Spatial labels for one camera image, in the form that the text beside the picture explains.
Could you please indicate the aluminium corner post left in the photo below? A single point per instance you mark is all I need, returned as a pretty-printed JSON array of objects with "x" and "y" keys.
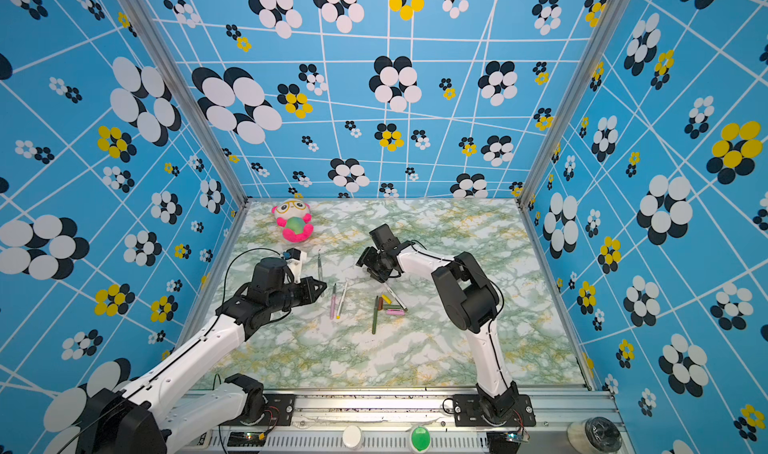
[{"x": 157, "y": 48}]

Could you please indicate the dark green pen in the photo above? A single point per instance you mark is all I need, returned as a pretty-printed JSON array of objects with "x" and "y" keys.
[{"x": 375, "y": 315}]

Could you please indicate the green push button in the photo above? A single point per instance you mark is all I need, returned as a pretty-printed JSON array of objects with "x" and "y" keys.
[{"x": 419, "y": 440}]

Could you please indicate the pink white plush toy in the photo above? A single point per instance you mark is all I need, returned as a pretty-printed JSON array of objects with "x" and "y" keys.
[{"x": 294, "y": 219}]

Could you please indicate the aluminium corner post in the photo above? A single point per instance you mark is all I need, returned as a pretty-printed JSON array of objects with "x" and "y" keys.
[
  {"x": 576, "y": 88},
  {"x": 157, "y": 48}
]

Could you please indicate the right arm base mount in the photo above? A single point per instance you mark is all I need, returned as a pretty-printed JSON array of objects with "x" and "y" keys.
[{"x": 473, "y": 410}]

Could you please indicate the white marker pen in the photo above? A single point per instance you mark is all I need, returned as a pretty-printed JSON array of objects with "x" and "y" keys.
[{"x": 396, "y": 297}]

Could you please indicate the white pen yellow tip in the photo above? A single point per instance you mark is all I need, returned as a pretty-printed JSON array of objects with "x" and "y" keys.
[{"x": 339, "y": 305}]

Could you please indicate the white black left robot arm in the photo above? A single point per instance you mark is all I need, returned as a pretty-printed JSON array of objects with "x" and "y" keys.
[{"x": 145, "y": 416}]

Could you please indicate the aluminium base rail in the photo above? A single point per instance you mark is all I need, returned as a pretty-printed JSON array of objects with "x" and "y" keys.
[{"x": 386, "y": 416}]

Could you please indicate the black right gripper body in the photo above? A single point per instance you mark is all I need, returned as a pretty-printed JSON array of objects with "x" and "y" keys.
[{"x": 379, "y": 258}]

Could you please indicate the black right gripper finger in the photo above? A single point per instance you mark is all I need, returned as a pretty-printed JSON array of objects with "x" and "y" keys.
[
  {"x": 381, "y": 271},
  {"x": 367, "y": 258}
]

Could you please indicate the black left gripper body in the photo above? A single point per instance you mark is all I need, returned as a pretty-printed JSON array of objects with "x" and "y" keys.
[{"x": 291, "y": 296}]

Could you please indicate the pink pen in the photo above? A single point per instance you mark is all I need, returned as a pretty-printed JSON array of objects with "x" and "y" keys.
[{"x": 332, "y": 314}]

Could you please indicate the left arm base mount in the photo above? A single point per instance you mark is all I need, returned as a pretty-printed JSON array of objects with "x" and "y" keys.
[{"x": 262, "y": 408}]

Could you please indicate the aluminium corner post right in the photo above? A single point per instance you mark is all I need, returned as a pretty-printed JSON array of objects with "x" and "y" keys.
[{"x": 576, "y": 88}]

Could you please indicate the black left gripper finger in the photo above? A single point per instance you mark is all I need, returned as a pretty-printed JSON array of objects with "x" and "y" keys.
[
  {"x": 310, "y": 283},
  {"x": 309, "y": 295}
]

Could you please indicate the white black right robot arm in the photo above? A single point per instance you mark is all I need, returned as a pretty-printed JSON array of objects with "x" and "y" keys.
[{"x": 471, "y": 301}]

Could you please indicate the white round button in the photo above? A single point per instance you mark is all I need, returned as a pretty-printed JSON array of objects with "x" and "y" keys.
[{"x": 352, "y": 437}]

